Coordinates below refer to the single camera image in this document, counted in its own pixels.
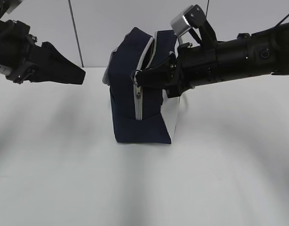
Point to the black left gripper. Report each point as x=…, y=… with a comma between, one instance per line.
x=45, y=63

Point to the navy and white lunch bag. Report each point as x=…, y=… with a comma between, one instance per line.
x=139, y=114

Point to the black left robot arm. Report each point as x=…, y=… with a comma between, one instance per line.
x=12, y=35

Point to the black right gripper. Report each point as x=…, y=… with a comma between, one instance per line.
x=168, y=74

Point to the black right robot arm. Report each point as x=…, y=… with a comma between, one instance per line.
x=249, y=55

